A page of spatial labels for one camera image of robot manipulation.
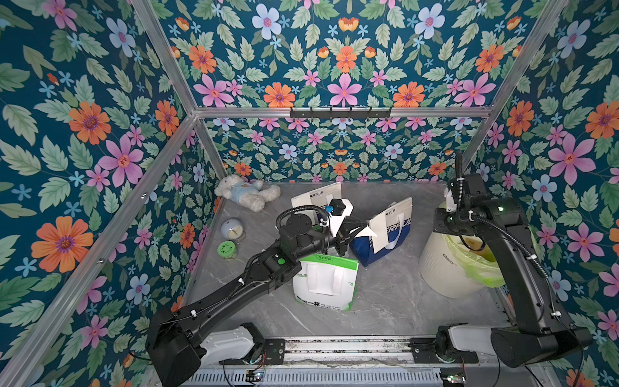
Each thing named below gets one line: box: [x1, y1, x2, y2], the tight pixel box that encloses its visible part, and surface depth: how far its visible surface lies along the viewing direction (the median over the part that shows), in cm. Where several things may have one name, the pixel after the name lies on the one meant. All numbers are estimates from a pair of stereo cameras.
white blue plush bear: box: [214, 174, 282, 213], surface depth 108 cm
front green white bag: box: [293, 253, 359, 311], surface depth 72 cm
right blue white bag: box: [349, 196, 413, 267], surface depth 84 cm
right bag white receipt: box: [368, 211, 389, 254], surface depth 78 cm
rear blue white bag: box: [290, 181, 342, 227], surface depth 86 cm
